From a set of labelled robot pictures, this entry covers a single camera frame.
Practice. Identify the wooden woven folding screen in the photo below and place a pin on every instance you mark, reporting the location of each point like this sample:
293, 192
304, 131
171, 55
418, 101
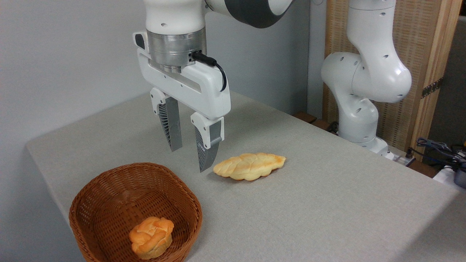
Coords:
418, 54

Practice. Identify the round knotted bread roll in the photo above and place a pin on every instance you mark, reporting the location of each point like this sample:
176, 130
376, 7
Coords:
151, 237

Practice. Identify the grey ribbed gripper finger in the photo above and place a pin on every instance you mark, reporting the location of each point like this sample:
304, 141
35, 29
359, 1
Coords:
170, 123
207, 145

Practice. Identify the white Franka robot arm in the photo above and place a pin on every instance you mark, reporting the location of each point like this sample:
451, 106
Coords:
367, 72

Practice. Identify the long braided bread loaf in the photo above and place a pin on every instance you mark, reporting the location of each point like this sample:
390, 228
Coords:
249, 166

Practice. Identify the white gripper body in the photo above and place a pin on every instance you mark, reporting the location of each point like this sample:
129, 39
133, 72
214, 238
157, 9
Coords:
189, 83

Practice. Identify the brown wicker basket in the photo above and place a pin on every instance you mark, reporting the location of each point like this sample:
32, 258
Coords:
109, 203

